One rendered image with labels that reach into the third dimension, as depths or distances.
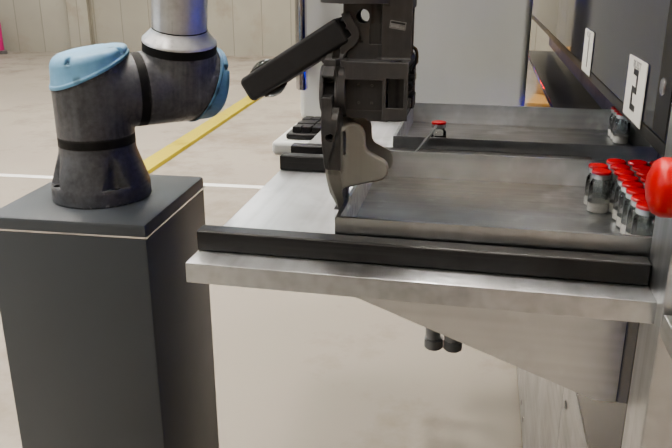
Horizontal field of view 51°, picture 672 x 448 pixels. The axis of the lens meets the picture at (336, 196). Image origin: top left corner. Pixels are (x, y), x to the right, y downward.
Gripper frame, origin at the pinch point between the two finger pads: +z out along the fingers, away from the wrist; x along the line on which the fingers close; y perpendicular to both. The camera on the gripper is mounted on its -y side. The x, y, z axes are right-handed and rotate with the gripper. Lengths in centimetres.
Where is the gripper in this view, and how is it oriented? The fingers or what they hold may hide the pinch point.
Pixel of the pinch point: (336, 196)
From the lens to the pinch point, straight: 70.3
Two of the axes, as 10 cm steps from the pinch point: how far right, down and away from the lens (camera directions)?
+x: 2.0, -3.0, 9.3
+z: 0.0, 9.5, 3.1
